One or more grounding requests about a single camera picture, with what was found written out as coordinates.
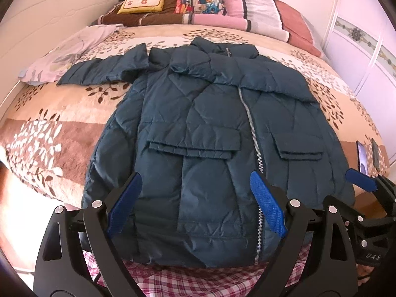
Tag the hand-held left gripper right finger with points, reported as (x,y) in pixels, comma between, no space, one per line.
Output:
(267,204)

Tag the yellow flower cushion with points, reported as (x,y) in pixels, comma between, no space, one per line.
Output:
(142,1)

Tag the dusty pink pillow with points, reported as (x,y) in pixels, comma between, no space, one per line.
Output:
(294,21)

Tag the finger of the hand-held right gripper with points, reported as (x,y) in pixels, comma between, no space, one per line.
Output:
(359,222)
(360,181)

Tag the smartphone with lit screen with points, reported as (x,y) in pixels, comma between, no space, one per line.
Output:
(362,157)

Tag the colourful patterned cushion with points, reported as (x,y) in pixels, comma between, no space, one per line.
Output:
(199,2)

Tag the dark smartphone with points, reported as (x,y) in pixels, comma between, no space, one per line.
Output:
(375,153)

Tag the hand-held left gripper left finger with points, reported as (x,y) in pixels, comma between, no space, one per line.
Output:
(123,205)

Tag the pale lilac floral pillow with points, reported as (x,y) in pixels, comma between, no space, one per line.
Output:
(62,52)

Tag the white ornamented wardrobe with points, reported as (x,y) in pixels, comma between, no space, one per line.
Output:
(371,52)

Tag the person's pink plaid clothing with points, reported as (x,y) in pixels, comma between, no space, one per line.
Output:
(201,281)

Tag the white bed headboard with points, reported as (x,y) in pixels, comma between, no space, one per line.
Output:
(46,6)

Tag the pink grey striped blanket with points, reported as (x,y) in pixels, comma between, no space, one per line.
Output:
(247,12)

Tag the dark teal padded jacket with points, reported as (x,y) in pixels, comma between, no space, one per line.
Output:
(201,114)

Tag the brown striped folded blanket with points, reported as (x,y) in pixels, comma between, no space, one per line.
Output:
(123,19)

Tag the floral beige bed blanket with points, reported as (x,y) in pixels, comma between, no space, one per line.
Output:
(77,114)

